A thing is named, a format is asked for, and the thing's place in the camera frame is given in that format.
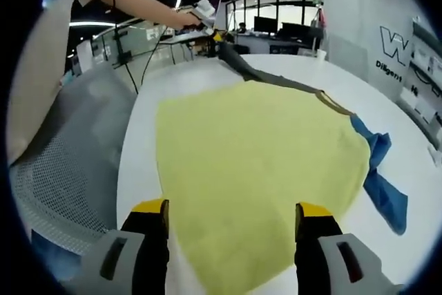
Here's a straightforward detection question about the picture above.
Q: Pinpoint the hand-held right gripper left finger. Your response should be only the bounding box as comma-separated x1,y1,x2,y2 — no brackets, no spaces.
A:
81,198,170,295

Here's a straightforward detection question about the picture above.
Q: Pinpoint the black computer monitor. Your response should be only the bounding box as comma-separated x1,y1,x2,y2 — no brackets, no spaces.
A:
281,21,313,39
253,17,279,37

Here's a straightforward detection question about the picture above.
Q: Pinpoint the person's light shirt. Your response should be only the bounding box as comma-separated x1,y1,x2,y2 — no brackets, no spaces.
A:
6,0,129,166

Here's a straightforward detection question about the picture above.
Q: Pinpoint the grey mesh office chair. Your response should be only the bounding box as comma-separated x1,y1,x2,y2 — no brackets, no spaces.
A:
10,65,139,256

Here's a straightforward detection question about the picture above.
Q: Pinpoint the grey shelving unit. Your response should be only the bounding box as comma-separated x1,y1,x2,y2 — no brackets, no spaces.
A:
409,20,442,130

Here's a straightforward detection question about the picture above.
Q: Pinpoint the person's left hand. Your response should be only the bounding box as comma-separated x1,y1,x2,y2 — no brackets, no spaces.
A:
169,11,201,30

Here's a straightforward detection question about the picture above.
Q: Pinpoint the yellow grey blue garment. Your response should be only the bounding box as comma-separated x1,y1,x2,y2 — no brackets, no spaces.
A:
154,41,410,292

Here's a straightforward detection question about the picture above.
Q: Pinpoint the small white crumpled item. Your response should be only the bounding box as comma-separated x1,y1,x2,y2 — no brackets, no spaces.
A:
427,144,442,166

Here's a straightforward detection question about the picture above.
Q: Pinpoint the purple screen monitor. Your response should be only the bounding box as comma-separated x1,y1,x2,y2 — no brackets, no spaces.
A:
203,0,224,30

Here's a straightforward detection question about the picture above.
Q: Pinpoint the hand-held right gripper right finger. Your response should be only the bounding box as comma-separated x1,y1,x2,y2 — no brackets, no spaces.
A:
294,201,405,295

